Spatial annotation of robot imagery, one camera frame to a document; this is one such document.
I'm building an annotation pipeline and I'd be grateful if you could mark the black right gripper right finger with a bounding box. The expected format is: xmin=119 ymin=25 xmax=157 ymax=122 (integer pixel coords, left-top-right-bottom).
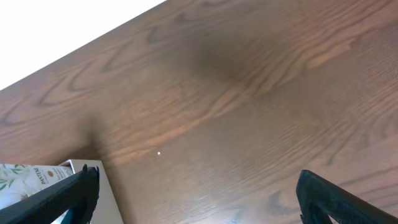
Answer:
xmin=296 ymin=170 xmax=397 ymax=224

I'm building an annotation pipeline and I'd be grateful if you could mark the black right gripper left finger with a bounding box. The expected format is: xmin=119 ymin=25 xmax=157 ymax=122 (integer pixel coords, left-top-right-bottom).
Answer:
xmin=1 ymin=165 xmax=100 ymax=224

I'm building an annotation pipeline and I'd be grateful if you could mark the white floral shampoo tube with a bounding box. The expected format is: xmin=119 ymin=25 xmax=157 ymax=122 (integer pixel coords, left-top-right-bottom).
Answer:
xmin=0 ymin=164 xmax=74 ymax=209

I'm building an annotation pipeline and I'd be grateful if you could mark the white cardboard box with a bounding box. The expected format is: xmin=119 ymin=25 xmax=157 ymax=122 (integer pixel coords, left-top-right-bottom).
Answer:
xmin=60 ymin=159 xmax=124 ymax=224

